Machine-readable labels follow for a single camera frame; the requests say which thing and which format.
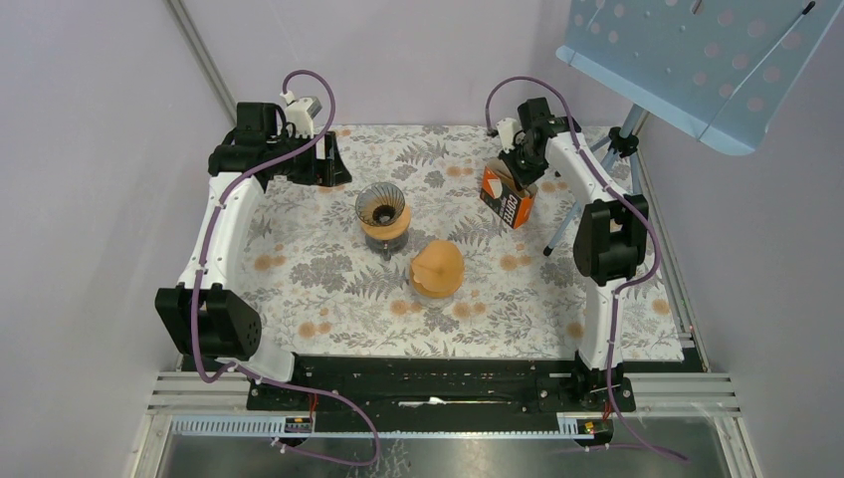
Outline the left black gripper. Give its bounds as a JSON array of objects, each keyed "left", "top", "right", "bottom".
[{"left": 267, "top": 128, "right": 349, "bottom": 186}]

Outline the orange coffee filter box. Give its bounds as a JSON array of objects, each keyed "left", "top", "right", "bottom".
[{"left": 480, "top": 158, "right": 538, "bottom": 229}]

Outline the brown paper coffee filter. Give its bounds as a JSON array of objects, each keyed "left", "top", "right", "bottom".
[{"left": 410, "top": 240, "right": 465, "bottom": 289}]

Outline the grey glass pitcher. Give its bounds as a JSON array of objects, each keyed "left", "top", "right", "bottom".
[{"left": 365, "top": 231, "right": 409, "bottom": 261}]

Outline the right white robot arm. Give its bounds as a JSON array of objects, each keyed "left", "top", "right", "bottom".
[{"left": 497, "top": 98, "right": 649, "bottom": 410}]

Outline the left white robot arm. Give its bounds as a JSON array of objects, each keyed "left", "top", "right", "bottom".
[{"left": 154, "top": 97, "right": 351, "bottom": 409}]

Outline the floral tablecloth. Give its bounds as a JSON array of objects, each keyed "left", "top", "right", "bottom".
[{"left": 191, "top": 124, "right": 687, "bottom": 362}]

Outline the blue perforated stand tray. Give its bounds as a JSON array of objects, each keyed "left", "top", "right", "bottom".
[{"left": 556, "top": 0, "right": 843, "bottom": 156}]

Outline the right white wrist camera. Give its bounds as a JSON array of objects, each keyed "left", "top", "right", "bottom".
[{"left": 488, "top": 118, "right": 522, "bottom": 153}]

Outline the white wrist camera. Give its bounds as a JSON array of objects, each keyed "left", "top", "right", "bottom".
[
  {"left": 280, "top": 92, "right": 321, "bottom": 139},
  {"left": 488, "top": 118, "right": 522, "bottom": 153}
]

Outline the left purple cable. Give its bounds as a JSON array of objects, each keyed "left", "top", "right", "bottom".
[{"left": 189, "top": 70, "right": 384, "bottom": 468}]

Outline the purple cable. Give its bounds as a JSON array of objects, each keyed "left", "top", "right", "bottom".
[
  {"left": 484, "top": 76, "right": 691, "bottom": 464},
  {"left": 189, "top": 70, "right": 384, "bottom": 468}
]

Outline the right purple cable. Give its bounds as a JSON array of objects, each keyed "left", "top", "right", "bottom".
[{"left": 484, "top": 76, "right": 691, "bottom": 464}]

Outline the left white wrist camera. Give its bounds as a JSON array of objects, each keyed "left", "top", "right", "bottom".
[{"left": 280, "top": 92, "right": 321, "bottom": 139}]

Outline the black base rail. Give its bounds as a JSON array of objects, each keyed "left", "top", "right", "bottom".
[{"left": 181, "top": 354, "right": 710, "bottom": 435}]

